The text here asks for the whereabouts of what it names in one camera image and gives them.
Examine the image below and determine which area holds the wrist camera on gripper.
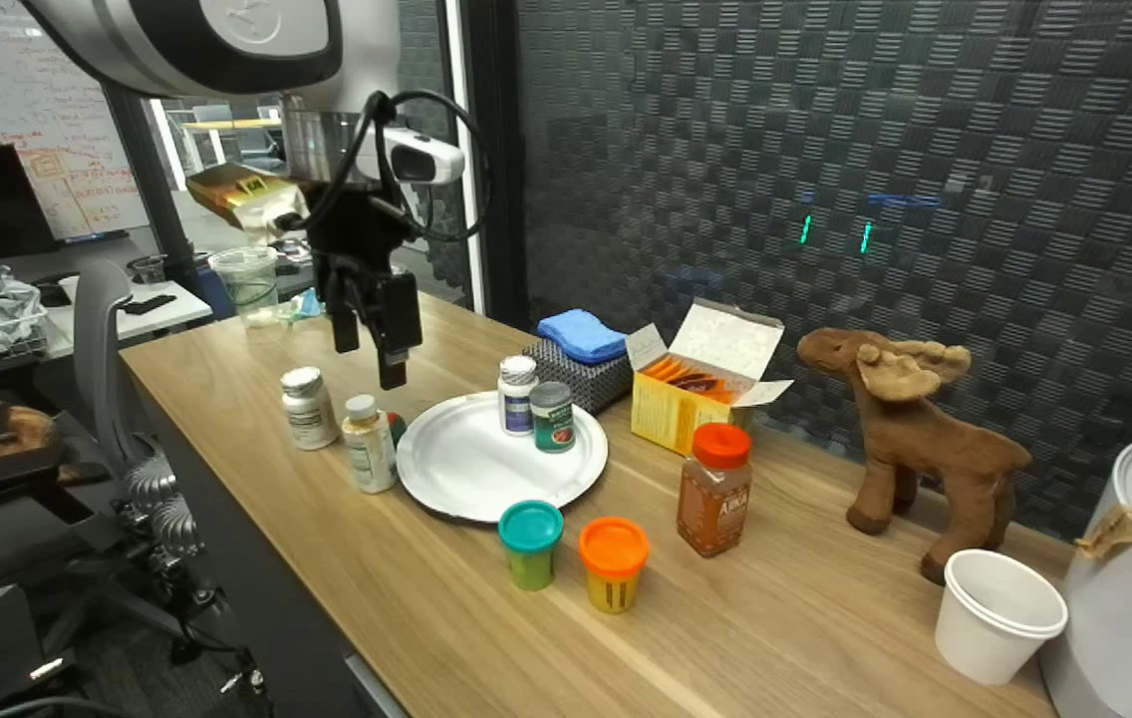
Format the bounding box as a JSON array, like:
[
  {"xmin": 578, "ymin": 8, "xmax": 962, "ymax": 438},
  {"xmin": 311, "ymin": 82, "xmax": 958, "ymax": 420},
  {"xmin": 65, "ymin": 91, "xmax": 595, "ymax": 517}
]
[{"xmin": 382, "ymin": 129, "xmax": 465, "ymax": 186}]

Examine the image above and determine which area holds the teal lid play-doh tub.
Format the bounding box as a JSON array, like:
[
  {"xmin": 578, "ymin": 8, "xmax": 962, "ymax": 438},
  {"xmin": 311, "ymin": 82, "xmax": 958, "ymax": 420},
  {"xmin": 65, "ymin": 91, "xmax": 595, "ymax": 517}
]
[{"xmin": 499, "ymin": 498, "xmax": 564, "ymax": 591}]

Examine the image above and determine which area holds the yellow open cardboard box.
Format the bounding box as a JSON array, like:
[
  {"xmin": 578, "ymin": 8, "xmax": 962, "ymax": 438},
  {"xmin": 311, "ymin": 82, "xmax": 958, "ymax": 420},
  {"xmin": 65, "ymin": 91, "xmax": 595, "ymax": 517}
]
[{"xmin": 627, "ymin": 300, "xmax": 789, "ymax": 456}]

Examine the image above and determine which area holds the white bottle blue label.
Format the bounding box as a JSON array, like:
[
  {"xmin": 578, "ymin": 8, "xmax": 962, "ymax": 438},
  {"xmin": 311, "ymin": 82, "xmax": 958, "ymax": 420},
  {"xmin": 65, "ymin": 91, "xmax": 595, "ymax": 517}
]
[{"xmin": 499, "ymin": 356, "xmax": 538, "ymax": 431}]

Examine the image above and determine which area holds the black office chair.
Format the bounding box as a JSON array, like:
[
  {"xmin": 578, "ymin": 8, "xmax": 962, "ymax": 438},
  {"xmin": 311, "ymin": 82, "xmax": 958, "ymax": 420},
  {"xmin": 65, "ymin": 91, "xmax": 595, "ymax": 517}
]
[{"xmin": 0, "ymin": 259, "xmax": 253, "ymax": 718}]

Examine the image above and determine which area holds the white paper cup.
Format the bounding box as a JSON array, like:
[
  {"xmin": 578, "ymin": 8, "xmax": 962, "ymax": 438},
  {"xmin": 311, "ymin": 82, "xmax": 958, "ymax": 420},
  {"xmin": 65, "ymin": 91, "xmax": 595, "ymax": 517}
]
[{"xmin": 934, "ymin": 550, "xmax": 1067, "ymax": 687}]

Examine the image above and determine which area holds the blue sponge cloth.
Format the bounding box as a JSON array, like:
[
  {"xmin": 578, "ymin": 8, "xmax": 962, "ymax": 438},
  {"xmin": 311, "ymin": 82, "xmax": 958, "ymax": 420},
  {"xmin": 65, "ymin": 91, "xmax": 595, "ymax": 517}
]
[{"xmin": 538, "ymin": 308, "xmax": 627, "ymax": 361}]

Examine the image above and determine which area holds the white paper plate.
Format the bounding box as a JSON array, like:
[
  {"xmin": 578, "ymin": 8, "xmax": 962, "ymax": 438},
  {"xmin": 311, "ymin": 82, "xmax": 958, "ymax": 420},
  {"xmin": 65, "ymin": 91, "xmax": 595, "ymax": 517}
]
[{"xmin": 398, "ymin": 389, "xmax": 610, "ymax": 521}]

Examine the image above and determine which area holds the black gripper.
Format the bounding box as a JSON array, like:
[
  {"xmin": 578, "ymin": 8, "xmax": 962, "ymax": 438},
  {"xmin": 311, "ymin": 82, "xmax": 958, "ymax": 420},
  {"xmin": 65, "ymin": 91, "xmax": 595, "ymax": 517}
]
[{"xmin": 301, "ymin": 182, "xmax": 422, "ymax": 389}]

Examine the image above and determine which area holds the orange lid play-doh tub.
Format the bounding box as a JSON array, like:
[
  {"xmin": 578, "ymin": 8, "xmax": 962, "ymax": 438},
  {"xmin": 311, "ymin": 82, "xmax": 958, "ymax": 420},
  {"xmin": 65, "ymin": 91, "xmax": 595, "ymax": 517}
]
[{"xmin": 578, "ymin": 514, "xmax": 648, "ymax": 615}]

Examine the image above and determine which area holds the amber spice bottle red cap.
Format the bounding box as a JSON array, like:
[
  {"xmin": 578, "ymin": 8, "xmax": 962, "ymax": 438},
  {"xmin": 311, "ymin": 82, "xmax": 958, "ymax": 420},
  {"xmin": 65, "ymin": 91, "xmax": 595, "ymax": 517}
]
[{"xmin": 679, "ymin": 423, "xmax": 753, "ymax": 557}]

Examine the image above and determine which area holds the brown plush moose toy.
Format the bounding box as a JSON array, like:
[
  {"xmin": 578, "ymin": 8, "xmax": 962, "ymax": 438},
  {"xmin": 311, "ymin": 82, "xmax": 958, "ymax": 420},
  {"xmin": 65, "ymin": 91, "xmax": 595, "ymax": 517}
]
[{"xmin": 796, "ymin": 328, "xmax": 1033, "ymax": 582}]

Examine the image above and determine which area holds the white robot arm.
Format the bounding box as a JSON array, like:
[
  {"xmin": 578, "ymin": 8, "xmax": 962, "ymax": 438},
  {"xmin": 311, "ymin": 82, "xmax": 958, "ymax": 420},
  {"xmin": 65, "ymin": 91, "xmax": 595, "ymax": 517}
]
[{"xmin": 18, "ymin": 0, "xmax": 422, "ymax": 388}]

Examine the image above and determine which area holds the clear bottle green label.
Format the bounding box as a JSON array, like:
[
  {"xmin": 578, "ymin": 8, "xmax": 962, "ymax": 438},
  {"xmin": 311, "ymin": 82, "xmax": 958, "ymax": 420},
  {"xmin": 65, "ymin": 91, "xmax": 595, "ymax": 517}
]
[{"xmin": 340, "ymin": 393, "xmax": 393, "ymax": 492}]

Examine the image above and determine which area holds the white pill bottle silver cap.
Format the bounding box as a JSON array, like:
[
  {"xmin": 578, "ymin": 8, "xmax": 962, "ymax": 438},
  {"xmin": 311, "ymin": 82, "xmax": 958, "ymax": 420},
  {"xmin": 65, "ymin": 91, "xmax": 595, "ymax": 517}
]
[{"xmin": 277, "ymin": 367, "xmax": 340, "ymax": 452}]

